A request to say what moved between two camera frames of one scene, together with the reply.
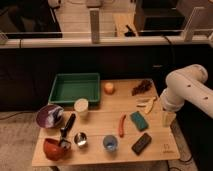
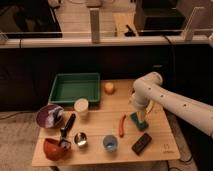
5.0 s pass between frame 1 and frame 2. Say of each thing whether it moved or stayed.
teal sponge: stayed
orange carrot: stayed
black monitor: stayed
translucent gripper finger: moved
